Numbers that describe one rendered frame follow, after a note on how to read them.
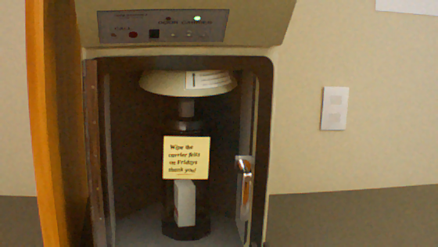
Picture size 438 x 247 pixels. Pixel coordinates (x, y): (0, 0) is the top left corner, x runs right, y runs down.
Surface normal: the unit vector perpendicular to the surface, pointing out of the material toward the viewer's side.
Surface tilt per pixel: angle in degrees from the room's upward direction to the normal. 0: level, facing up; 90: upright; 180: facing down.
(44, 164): 90
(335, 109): 90
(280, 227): 0
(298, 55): 90
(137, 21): 135
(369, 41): 90
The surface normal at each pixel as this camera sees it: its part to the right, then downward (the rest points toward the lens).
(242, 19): 0.06, 0.90
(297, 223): 0.03, -0.95
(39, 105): 0.11, 0.33
